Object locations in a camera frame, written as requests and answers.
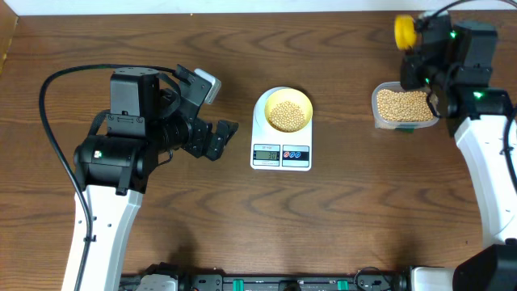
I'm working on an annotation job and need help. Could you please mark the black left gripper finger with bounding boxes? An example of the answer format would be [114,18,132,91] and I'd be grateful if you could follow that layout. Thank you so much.
[214,120,239,148]
[204,135,226,161]

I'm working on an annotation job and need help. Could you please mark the yellow plastic measuring scoop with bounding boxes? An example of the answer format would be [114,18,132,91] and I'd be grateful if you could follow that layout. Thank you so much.
[394,15,417,51]

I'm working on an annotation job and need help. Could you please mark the pale yellow bowl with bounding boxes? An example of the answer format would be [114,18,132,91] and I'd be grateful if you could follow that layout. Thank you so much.
[264,88,313,132]

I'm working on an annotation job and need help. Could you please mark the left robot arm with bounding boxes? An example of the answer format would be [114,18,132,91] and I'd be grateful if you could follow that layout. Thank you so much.
[62,66,238,290]

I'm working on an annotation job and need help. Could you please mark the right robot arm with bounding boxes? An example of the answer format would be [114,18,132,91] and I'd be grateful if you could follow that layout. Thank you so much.
[394,10,516,290]

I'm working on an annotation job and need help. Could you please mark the white digital kitchen scale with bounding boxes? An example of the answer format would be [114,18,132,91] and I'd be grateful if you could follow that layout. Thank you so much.
[250,86,313,171]

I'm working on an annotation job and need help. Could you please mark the soybeans in bowl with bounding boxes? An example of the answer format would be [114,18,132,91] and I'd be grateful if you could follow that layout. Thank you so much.
[268,101,306,133]

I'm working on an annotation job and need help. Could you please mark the clear plastic container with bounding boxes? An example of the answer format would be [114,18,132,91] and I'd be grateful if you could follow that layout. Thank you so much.
[372,82,439,130]

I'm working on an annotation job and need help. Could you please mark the soybeans pile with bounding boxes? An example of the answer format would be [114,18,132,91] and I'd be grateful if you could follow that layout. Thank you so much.
[376,89,434,122]

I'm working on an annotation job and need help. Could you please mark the green tape label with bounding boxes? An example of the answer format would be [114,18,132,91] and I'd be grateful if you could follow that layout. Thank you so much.
[394,128,415,133]

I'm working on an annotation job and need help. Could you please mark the black right camera cable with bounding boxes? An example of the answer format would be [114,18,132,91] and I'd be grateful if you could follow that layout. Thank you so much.
[419,0,517,195]

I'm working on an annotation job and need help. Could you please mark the black camera cable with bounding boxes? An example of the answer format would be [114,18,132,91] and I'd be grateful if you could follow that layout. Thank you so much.
[419,0,517,195]
[38,63,179,291]

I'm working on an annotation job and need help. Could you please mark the black left camera cable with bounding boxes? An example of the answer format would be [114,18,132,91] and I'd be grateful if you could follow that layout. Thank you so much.
[38,63,179,291]

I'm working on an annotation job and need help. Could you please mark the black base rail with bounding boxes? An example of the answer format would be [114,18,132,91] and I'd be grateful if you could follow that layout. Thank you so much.
[119,262,496,291]

